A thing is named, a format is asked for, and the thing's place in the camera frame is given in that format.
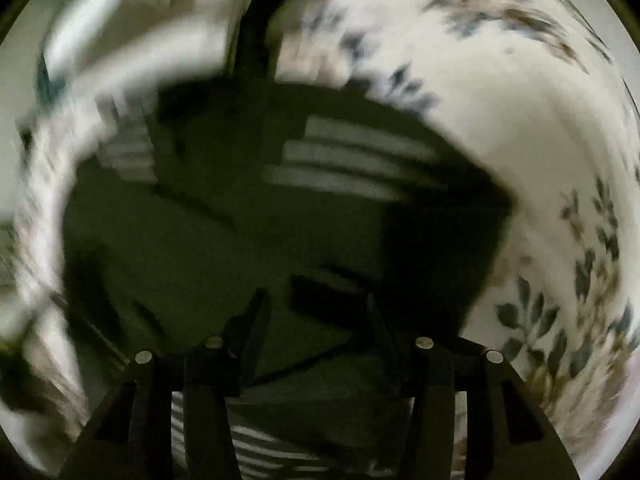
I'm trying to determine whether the floral blanket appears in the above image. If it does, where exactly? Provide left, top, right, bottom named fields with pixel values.
left=0, top=0, right=640, bottom=480

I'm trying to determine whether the dark green garment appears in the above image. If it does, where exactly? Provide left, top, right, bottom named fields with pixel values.
left=60, top=77, right=516, bottom=480

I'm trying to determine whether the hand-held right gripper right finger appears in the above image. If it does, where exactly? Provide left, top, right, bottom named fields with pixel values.
left=364, top=292, right=582, bottom=480

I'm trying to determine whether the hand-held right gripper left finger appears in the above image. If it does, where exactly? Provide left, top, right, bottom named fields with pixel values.
left=59, top=289, right=273, bottom=480

